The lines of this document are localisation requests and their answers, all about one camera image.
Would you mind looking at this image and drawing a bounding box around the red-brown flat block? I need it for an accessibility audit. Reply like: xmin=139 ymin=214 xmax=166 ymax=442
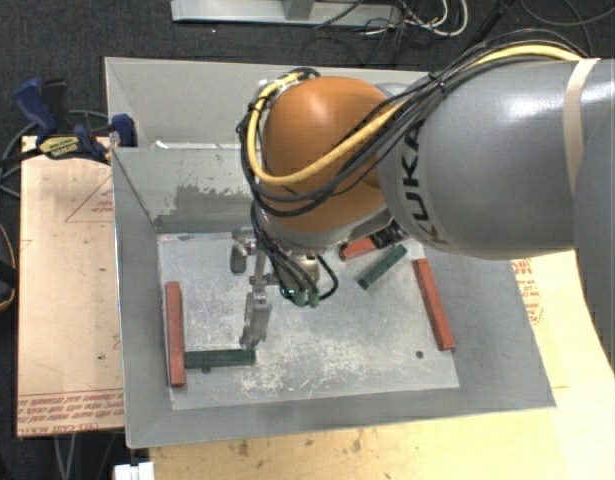
xmin=164 ymin=280 xmax=187 ymax=388
xmin=338 ymin=237 xmax=379 ymax=262
xmin=411 ymin=258 xmax=456 ymax=353

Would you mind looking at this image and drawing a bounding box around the grey metal bin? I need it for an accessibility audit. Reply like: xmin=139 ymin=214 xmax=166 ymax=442
xmin=104 ymin=56 xmax=557 ymax=450

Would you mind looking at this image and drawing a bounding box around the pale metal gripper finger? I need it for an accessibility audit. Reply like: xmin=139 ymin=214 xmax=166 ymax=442
xmin=249 ymin=290 xmax=274 ymax=350
xmin=239 ymin=290 xmax=257 ymax=348

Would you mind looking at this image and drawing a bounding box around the dark green flat block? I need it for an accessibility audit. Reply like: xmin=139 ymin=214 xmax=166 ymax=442
xmin=183 ymin=348 xmax=257 ymax=370
xmin=357 ymin=243 xmax=409 ymax=291

